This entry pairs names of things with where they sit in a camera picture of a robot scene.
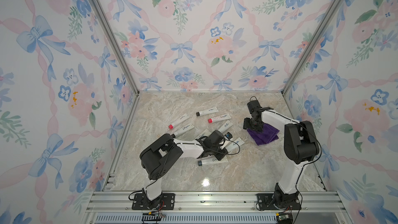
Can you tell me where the purple cloth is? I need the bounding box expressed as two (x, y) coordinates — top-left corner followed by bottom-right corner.
(247, 123), (279, 146)

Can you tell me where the white toothpaste tube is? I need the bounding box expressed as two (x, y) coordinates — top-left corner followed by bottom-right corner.
(225, 138), (245, 154)

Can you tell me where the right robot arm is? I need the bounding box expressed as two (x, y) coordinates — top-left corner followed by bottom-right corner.
(243, 99), (321, 208)

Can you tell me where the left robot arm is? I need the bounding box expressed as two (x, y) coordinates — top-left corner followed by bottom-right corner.
(140, 130), (229, 201)

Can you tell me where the white tube centre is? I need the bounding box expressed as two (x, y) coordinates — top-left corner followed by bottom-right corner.
(195, 129), (211, 140)

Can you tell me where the white tube front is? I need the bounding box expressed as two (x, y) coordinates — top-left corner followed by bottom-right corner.
(198, 157), (228, 167)

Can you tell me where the white tube grey cap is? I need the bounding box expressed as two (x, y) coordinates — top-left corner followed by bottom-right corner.
(218, 120), (233, 133)

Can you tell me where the white tube dark cap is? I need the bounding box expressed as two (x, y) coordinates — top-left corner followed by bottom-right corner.
(172, 123), (195, 138)

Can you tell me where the white tube pink cap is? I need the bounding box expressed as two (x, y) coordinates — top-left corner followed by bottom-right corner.
(169, 114), (190, 130)
(208, 114), (231, 123)

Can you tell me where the white tube black cap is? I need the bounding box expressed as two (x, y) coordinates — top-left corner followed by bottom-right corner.
(196, 107), (219, 117)

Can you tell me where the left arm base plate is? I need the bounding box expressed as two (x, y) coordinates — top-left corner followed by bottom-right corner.
(130, 193), (176, 211)

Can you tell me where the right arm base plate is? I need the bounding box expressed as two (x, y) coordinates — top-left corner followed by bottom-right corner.
(256, 193), (301, 211)

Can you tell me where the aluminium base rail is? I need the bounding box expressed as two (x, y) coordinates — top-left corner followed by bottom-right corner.
(81, 191), (352, 224)

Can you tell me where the aluminium corner post right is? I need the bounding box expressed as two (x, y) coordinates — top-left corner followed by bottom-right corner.
(282, 0), (344, 96)

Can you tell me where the aluminium corner post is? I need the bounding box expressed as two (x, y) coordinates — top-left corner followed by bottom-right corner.
(88, 0), (140, 97)
(282, 0), (344, 96)

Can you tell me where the aluminium corner post left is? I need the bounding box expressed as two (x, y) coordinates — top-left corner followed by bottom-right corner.
(88, 0), (140, 97)

